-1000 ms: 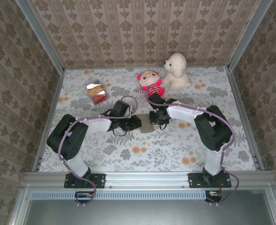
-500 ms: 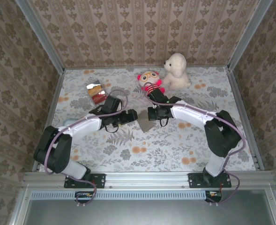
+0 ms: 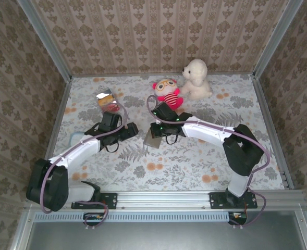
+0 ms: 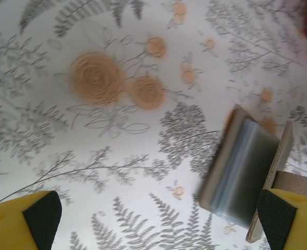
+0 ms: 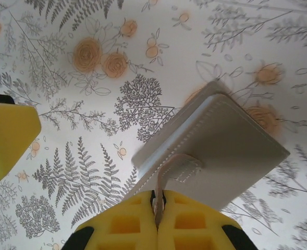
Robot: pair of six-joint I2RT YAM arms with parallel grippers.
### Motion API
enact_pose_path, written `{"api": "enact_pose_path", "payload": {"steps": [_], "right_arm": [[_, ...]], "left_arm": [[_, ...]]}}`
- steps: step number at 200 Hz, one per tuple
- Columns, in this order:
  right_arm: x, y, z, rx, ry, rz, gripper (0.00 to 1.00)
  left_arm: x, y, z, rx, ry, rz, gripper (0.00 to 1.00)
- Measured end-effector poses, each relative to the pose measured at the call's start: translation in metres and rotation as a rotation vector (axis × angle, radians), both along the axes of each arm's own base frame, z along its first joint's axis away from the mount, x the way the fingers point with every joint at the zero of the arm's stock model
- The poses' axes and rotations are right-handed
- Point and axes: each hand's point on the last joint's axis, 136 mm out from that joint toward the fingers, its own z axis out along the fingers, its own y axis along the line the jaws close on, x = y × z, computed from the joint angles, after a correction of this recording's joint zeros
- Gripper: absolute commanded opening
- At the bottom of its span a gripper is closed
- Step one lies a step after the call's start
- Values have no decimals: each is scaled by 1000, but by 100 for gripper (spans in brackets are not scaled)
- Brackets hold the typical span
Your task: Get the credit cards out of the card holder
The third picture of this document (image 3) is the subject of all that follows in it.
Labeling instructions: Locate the grey card holder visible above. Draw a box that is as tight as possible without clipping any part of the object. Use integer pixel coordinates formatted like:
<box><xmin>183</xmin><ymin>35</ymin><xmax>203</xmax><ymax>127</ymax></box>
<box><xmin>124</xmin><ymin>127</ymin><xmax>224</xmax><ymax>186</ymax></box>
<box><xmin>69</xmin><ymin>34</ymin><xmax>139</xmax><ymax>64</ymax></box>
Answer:
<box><xmin>143</xmin><ymin>129</ymin><xmax>162</xmax><ymax>149</ymax></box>

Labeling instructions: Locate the red card with gold print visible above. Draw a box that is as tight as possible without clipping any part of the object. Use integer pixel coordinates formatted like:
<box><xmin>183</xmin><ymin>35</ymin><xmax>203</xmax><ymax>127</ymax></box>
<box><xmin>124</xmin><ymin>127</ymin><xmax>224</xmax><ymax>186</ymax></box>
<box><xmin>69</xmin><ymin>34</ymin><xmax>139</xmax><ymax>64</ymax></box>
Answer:
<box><xmin>104</xmin><ymin>102</ymin><xmax>120</xmax><ymax>113</ymax></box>

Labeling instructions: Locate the orange card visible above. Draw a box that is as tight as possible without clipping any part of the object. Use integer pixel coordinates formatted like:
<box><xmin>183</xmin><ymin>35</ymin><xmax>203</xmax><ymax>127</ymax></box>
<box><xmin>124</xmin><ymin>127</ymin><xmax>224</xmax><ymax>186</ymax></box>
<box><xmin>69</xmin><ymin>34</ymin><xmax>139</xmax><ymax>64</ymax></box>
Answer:
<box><xmin>99</xmin><ymin>94</ymin><xmax>117</xmax><ymax>107</ymax></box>

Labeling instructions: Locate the pale blue white card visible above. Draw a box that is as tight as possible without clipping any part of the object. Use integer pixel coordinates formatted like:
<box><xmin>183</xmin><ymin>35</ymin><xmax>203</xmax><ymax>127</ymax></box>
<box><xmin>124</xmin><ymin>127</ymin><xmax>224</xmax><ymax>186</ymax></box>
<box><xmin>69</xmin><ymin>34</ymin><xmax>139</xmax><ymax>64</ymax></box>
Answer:
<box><xmin>69</xmin><ymin>131</ymin><xmax>85</xmax><ymax>147</ymax></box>

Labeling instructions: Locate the pink striped plush doll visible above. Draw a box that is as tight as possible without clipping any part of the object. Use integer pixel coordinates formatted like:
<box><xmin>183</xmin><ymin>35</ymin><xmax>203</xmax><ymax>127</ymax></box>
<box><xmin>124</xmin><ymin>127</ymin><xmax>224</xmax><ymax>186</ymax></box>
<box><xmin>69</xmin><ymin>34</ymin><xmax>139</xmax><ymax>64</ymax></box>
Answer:
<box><xmin>152</xmin><ymin>78</ymin><xmax>184</xmax><ymax>110</ymax></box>

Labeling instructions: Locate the white plush dog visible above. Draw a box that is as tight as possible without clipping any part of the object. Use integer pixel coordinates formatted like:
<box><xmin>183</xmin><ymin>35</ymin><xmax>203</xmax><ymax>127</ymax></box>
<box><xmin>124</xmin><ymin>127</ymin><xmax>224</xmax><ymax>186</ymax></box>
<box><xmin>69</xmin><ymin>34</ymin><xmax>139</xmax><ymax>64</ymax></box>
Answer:
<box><xmin>180</xmin><ymin>58</ymin><xmax>213</xmax><ymax>101</ymax></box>

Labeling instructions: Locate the black connector board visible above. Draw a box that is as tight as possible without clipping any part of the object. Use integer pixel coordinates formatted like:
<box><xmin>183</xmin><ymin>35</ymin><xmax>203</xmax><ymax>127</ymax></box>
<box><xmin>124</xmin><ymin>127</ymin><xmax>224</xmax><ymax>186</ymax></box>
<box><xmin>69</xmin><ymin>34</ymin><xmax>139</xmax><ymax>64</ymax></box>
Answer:
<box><xmin>83</xmin><ymin>212</ymin><xmax>105</xmax><ymax>226</ymax></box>
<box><xmin>228</xmin><ymin>211</ymin><xmax>248</xmax><ymax>225</ymax></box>

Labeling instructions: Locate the grey metal panel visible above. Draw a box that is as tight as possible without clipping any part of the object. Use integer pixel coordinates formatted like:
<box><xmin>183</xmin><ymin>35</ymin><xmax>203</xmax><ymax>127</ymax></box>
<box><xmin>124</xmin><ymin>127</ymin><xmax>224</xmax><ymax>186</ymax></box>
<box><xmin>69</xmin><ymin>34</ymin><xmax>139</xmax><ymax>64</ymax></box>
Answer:
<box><xmin>11</xmin><ymin>210</ymin><xmax>307</xmax><ymax>250</ymax></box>

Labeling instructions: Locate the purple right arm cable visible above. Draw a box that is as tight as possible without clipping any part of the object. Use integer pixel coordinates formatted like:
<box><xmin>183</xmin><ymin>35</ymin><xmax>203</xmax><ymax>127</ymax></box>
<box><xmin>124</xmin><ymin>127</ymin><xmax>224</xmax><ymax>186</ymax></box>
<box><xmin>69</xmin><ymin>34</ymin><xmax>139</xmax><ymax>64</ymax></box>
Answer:
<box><xmin>146</xmin><ymin>94</ymin><xmax>271</xmax><ymax>230</ymax></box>

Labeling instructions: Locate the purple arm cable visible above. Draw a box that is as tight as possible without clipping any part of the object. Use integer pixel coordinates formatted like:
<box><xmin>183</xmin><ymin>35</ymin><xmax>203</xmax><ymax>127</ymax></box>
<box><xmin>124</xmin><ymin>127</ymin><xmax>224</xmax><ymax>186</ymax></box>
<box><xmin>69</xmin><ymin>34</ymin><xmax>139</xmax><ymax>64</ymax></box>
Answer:
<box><xmin>146</xmin><ymin>94</ymin><xmax>271</xmax><ymax>230</ymax></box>
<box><xmin>40</xmin><ymin>102</ymin><xmax>130</xmax><ymax>231</ymax></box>

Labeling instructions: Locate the thin black cable loop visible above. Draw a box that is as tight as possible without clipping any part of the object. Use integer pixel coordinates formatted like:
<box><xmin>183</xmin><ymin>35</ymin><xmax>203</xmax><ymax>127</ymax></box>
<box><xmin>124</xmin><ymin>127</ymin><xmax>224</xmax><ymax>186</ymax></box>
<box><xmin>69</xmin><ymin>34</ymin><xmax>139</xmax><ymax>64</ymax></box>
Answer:
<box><xmin>165</xmin><ymin>132</ymin><xmax>179</xmax><ymax>145</ymax></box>
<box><xmin>104</xmin><ymin>142</ymin><xmax>120</xmax><ymax>154</ymax></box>

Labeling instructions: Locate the thin aluminium rail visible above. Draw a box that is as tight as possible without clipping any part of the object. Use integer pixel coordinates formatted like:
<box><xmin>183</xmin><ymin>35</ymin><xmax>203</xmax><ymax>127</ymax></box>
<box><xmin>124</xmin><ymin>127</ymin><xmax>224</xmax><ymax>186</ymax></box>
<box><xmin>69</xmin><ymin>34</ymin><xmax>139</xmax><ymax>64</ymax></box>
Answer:
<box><xmin>71</xmin><ymin>72</ymin><xmax>255</xmax><ymax>78</ymax></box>

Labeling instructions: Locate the aluminium side rail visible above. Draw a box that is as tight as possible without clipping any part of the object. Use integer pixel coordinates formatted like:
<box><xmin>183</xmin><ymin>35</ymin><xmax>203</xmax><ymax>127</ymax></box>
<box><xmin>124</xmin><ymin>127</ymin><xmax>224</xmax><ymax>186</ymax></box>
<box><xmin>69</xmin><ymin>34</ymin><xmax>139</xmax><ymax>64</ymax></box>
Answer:
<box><xmin>35</xmin><ymin>77</ymin><xmax>73</xmax><ymax>195</ymax></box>
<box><xmin>251</xmin><ymin>74</ymin><xmax>295</xmax><ymax>190</ymax></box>

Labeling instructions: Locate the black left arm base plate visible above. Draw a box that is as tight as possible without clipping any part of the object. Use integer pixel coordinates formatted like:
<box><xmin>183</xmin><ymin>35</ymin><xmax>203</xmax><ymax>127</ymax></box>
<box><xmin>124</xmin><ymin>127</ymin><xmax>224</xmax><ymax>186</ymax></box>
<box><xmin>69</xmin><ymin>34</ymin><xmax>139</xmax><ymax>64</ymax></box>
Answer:
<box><xmin>71</xmin><ymin>192</ymin><xmax>118</xmax><ymax>210</ymax></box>

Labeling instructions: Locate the long aluminium rail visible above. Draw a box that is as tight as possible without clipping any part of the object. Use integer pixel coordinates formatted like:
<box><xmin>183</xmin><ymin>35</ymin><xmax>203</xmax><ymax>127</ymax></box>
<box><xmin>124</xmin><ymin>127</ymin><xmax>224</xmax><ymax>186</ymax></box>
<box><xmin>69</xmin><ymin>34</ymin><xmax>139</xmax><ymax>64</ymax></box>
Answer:
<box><xmin>25</xmin><ymin>189</ymin><xmax>305</xmax><ymax>209</ymax></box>

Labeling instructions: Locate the white slotted cable duct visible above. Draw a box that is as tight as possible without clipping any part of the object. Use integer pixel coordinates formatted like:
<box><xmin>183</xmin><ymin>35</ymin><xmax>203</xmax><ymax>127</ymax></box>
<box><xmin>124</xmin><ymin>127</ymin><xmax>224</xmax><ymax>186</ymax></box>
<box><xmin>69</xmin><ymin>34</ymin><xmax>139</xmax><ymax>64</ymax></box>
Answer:
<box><xmin>34</xmin><ymin>211</ymin><xmax>232</xmax><ymax>222</ymax></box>

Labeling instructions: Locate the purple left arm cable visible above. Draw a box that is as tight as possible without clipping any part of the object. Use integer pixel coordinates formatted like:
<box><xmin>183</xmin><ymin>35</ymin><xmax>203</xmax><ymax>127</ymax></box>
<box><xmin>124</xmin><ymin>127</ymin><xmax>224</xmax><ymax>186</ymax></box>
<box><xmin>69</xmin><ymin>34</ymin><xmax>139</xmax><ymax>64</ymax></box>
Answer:
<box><xmin>40</xmin><ymin>102</ymin><xmax>130</xmax><ymax>231</ymax></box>

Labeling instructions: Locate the aluminium frame post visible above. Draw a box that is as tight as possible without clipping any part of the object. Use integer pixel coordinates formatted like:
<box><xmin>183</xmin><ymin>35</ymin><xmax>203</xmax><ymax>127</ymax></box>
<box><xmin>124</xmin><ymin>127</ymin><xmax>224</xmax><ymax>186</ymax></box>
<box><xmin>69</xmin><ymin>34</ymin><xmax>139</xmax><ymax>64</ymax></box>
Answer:
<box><xmin>252</xmin><ymin>0</ymin><xmax>304</xmax><ymax>79</ymax></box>
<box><xmin>17</xmin><ymin>0</ymin><xmax>73</xmax><ymax>82</ymax></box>

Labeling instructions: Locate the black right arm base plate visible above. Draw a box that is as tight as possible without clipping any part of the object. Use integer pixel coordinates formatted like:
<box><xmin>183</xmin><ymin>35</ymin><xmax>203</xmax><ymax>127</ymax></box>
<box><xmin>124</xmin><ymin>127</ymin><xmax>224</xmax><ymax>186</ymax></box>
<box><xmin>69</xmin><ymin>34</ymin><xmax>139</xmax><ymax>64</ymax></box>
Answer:
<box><xmin>209</xmin><ymin>192</ymin><xmax>258</xmax><ymax>210</ymax></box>

